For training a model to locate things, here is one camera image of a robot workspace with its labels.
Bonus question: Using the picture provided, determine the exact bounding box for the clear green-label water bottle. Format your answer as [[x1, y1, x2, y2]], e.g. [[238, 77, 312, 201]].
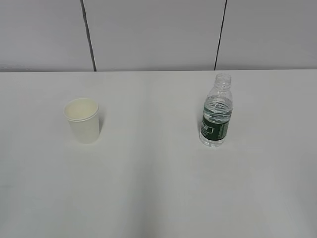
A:
[[199, 73, 233, 147]]

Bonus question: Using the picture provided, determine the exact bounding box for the white paper cup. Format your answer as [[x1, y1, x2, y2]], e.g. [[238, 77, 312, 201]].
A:
[[63, 98, 100, 144]]

